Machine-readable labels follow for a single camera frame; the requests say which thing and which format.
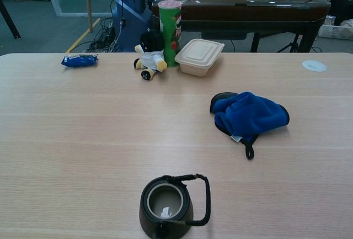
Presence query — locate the white round grommet cover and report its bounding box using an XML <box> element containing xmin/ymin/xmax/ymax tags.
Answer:
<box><xmin>302</xmin><ymin>60</ymin><xmax>328</xmax><ymax>73</ymax></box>

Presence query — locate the dark wood mahjong table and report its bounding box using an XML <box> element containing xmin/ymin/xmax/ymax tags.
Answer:
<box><xmin>152</xmin><ymin>0</ymin><xmax>331</xmax><ymax>54</ymax></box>

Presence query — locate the wooden pole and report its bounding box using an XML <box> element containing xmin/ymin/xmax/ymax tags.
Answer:
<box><xmin>84</xmin><ymin>0</ymin><xmax>94</xmax><ymax>33</ymax></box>

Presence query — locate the blue machine base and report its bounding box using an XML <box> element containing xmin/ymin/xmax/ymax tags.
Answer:
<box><xmin>111</xmin><ymin>0</ymin><xmax>153</xmax><ymax>53</ymax></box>

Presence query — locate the black white plush penguin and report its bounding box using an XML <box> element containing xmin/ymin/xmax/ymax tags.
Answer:
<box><xmin>133</xmin><ymin>30</ymin><xmax>168</xmax><ymax>81</ymax></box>

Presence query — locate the blue cookie packet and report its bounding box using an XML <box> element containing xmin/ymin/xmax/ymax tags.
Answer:
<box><xmin>61</xmin><ymin>53</ymin><xmax>99</xmax><ymax>68</ymax></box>

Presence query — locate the tangle of floor cables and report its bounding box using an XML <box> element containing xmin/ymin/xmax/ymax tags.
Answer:
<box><xmin>85</xmin><ymin>18</ymin><xmax>122</xmax><ymax>54</ymax></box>

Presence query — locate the green Pringles can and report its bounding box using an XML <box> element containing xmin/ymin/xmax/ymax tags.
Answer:
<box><xmin>158</xmin><ymin>0</ymin><xmax>183</xmax><ymax>68</ymax></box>

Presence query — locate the black table leg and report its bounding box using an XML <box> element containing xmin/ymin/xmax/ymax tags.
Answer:
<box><xmin>0</xmin><ymin>0</ymin><xmax>22</xmax><ymax>40</ymax></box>

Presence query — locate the white plastic crate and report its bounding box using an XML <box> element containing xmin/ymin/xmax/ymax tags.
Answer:
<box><xmin>318</xmin><ymin>23</ymin><xmax>353</xmax><ymax>40</ymax></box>

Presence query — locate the black teapot with handle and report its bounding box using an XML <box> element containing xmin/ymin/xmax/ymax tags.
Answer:
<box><xmin>138</xmin><ymin>173</ymin><xmax>212</xmax><ymax>239</ymax></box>

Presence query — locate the black bag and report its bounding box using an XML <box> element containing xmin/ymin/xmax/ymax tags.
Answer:
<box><xmin>329</xmin><ymin>0</ymin><xmax>353</xmax><ymax>26</ymax></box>

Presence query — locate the blue microfibre cloth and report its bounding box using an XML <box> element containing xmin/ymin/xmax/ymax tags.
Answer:
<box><xmin>209</xmin><ymin>91</ymin><xmax>290</xmax><ymax>160</ymax></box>

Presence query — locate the black tripod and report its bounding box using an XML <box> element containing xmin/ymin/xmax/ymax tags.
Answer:
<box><xmin>277</xmin><ymin>33</ymin><xmax>304</xmax><ymax>54</ymax></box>

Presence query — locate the beige lidded takeout container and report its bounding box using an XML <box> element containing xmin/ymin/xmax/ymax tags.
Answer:
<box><xmin>174</xmin><ymin>39</ymin><xmax>225</xmax><ymax>78</ymax></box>

